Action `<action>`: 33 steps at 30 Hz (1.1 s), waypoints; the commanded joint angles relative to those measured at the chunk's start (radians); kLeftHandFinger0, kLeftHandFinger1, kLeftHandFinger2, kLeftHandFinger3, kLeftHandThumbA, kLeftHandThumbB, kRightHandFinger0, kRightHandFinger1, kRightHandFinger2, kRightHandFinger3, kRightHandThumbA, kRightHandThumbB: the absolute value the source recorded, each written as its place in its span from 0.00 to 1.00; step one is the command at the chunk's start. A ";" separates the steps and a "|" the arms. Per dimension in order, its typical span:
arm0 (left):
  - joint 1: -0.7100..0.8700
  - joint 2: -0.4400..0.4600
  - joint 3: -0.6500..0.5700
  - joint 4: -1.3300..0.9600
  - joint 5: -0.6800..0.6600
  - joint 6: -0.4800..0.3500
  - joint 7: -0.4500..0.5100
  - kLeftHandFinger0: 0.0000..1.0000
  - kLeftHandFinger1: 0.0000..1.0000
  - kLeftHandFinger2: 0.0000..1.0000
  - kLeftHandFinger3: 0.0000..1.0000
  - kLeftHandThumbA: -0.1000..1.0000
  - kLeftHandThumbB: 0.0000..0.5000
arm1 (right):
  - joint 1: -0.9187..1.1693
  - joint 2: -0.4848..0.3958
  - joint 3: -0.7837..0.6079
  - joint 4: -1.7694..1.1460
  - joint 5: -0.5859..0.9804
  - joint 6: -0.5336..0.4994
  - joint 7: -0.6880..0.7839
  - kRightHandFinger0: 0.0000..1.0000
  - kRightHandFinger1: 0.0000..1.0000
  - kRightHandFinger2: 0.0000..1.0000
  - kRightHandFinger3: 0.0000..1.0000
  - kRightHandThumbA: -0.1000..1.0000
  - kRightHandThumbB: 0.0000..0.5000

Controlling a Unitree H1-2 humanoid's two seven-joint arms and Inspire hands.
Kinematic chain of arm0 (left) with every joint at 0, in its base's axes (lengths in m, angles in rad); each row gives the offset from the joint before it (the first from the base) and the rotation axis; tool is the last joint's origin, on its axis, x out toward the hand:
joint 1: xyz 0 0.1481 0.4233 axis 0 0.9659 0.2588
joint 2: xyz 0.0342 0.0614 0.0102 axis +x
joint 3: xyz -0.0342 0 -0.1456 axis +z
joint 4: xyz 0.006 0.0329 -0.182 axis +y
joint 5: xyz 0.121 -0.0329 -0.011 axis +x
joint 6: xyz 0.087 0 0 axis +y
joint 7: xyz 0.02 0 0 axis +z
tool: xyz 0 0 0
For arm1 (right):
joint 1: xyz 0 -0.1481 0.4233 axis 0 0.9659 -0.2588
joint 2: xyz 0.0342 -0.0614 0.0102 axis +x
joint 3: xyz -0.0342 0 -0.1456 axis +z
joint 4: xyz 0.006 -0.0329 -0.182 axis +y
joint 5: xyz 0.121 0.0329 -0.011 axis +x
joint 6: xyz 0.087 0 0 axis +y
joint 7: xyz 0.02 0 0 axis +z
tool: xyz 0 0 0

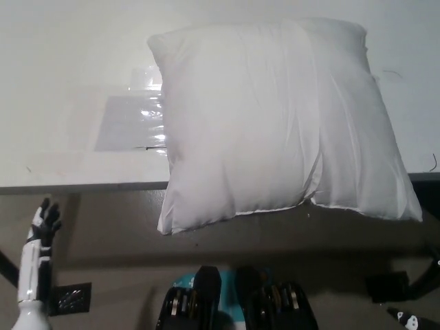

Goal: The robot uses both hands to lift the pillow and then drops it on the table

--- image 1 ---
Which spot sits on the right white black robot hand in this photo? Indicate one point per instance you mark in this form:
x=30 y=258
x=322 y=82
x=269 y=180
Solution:
x=407 y=319

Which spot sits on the black table leg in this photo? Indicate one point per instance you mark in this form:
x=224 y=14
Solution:
x=8 y=266

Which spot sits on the white square pillow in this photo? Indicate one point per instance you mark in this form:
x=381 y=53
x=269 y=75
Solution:
x=261 y=130

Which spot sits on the black tape patch on floor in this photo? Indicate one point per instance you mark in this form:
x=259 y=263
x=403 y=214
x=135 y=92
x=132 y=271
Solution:
x=72 y=298

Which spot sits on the clear plastic sheet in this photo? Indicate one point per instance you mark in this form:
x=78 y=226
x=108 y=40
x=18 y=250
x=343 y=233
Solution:
x=134 y=120

